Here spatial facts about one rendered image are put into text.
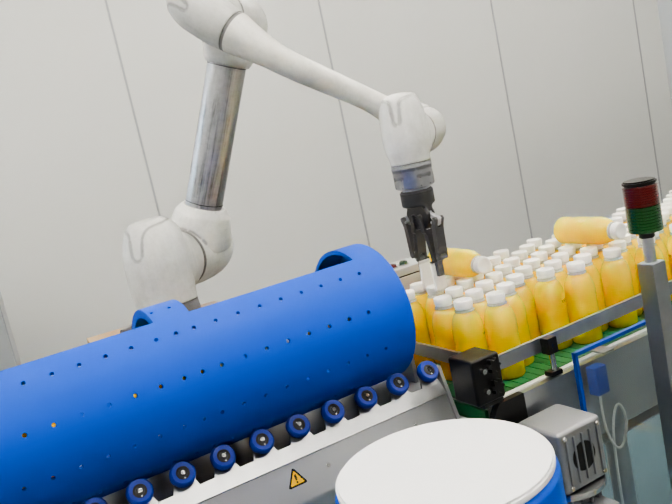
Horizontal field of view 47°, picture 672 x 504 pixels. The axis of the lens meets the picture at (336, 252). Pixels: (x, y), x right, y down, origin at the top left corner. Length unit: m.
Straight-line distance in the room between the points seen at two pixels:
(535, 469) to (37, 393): 0.74
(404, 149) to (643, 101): 4.25
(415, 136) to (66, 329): 2.79
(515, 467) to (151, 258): 1.16
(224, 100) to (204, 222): 0.32
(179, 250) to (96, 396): 0.72
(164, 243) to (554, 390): 0.95
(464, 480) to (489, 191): 4.08
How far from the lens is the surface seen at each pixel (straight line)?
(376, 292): 1.46
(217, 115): 2.02
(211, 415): 1.33
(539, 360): 1.73
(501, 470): 0.98
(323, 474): 1.46
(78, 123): 4.11
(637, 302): 1.82
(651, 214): 1.55
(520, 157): 5.12
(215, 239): 2.06
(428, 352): 1.69
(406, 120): 1.68
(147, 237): 1.91
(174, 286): 1.91
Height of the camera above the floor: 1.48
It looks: 9 degrees down
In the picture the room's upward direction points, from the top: 12 degrees counter-clockwise
